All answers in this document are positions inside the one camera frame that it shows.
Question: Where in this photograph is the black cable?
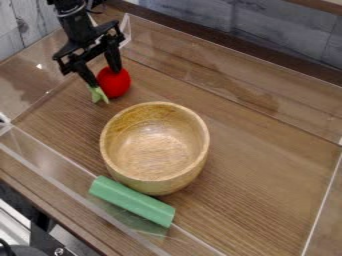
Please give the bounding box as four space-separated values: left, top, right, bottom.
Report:
0 238 17 256

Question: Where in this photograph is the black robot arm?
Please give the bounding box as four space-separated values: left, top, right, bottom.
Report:
46 0 125 88

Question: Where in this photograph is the clear acrylic tray enclosure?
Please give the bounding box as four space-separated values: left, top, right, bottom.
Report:
0 16 342 256

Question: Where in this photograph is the red plush fruit green leaf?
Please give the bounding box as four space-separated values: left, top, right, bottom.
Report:
88 67 131 103

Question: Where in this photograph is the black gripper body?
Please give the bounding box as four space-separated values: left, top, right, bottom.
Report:
52 13 117 75

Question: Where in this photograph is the black metal mount bracket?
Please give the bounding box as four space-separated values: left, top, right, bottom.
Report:
29 224 74 256

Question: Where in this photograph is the wooden bowl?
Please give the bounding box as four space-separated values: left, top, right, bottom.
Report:
98 101 209 196

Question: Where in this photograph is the green rectangular block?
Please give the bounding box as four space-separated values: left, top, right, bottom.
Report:
88 176 176 228

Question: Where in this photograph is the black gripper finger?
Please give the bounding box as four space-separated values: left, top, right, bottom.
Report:
104 35 121 73
73 61 98 88

